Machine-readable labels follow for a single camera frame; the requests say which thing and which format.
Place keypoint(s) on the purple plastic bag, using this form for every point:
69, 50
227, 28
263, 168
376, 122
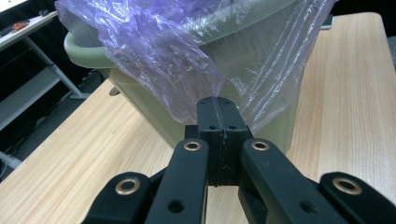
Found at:
162, 59

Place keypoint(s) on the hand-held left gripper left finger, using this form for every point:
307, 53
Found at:
211, 133

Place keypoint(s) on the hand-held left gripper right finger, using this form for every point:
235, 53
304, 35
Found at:
233, 133

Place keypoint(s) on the small orange object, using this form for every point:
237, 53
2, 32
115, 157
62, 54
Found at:
21, 25

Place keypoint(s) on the white metal desk frame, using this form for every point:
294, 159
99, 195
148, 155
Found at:
28, 93

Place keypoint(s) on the green plastic bin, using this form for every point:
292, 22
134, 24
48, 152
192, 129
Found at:
149, 99

